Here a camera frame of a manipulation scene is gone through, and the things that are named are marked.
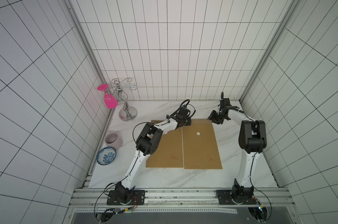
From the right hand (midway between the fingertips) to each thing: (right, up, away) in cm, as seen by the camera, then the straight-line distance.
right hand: (212, 116), depth 104 cm
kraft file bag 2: (-11, -22, -12) cm, 27 cm away
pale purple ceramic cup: (-72, -16, -10) cm, 74 cm away
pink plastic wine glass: (-76, +11, -5) cm, 77 cm away
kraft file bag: (-32, -24, -15) cm, 43 cm away
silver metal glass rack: (-67, +2, +6) cm, 67 cm away
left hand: (-18, -4, +1) cm, 19 cm away
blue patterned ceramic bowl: (-73, -25, -17) cm, 79 cm away
